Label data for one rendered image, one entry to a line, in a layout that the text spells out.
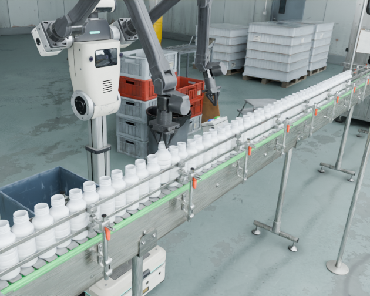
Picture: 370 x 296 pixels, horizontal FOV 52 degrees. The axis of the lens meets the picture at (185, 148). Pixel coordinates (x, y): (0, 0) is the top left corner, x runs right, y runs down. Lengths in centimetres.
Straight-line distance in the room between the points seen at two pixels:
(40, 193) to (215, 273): 135
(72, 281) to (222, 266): 161
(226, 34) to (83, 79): 696
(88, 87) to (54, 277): 99
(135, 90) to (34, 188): 234
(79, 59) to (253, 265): 180
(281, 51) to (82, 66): 644
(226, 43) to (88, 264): 771
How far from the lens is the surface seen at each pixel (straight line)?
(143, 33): 140
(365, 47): 595
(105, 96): 197
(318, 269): 293
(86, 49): 188
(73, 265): 128
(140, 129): 409
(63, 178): 190
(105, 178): 131
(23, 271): 121
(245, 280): 269
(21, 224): 115
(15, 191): 182
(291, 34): 796
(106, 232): 121
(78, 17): 166
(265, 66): 821
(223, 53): 877
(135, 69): 396
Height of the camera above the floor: 175
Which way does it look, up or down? 23 degrees down
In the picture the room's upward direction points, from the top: 3 degrees clockwise
